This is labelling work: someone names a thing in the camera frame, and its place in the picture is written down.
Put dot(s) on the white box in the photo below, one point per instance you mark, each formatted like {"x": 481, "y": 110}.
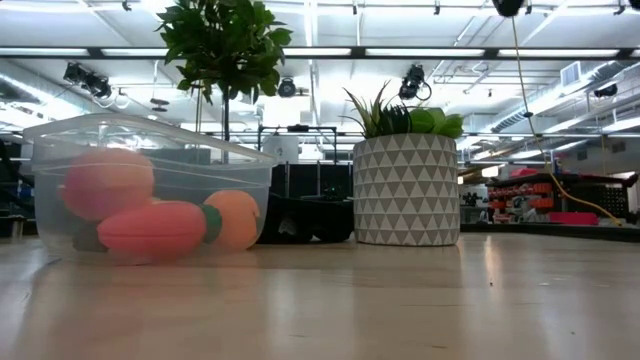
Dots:
{"x": 281, "y": 149}

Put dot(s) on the orange toy carrot green top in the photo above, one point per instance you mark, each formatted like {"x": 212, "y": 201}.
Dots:
{"x": 150, "y": 227}

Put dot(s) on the black ceiling spotlight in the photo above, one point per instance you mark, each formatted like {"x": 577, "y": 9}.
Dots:
{"x": 92, "y": 82}
{"x": 412, "y": 80}
{"x": 287, "y": 88}
{"x": 606, "y": 90}

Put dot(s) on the orange toy fruit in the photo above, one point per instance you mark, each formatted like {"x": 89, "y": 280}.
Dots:
{"x": 235, "y": 217}

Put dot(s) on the leafy green artificial tree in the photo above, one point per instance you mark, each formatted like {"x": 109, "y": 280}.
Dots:
{"x": 225, "y": 45}

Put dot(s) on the small dark toy produce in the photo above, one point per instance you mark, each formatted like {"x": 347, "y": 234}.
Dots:
{"x": 89, "y": 238}

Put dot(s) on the black workbench with orange bins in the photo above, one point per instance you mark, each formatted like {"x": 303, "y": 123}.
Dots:
{"x": 600, "y": 192}

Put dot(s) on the green succulent plant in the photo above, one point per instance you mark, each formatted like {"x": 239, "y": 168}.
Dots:
{"x": 395, "y": 122}

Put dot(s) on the clear plastic tupperware container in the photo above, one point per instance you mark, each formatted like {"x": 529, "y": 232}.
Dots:
{"x": 150, "y": 150}

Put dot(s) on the grey white triangle-pattern planter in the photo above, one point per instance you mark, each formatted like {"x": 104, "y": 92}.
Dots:
{"x": 405, "y": 190}

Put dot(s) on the white ceiling air vent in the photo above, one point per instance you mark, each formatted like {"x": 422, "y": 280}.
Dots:
{"x": 570, "y": 74}

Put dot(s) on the pale orange toy peach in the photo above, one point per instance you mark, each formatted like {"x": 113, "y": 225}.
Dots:
{"x": 105, "y": 182}

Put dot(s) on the black overhead frame beam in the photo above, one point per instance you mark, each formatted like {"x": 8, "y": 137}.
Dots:
{"x": 360, "y": 52}

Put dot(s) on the red bin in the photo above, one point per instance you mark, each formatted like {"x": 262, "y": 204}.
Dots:
{"x": 575, "y": 218}

